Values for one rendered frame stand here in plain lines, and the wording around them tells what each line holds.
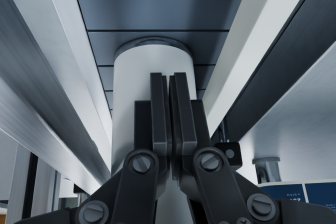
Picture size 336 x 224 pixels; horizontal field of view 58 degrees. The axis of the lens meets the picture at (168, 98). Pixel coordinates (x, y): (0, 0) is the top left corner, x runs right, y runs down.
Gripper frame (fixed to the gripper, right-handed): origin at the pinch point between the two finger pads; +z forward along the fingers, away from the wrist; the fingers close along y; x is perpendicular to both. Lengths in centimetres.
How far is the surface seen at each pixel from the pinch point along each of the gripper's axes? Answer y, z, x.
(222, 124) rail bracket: 8.3, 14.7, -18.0
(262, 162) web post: 17.6, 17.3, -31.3
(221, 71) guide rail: 3.1, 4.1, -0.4
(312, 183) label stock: 24.7, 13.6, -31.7
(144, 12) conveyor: -1.0, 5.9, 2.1
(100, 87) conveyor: -4.5, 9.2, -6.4
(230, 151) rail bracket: 8.5, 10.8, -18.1
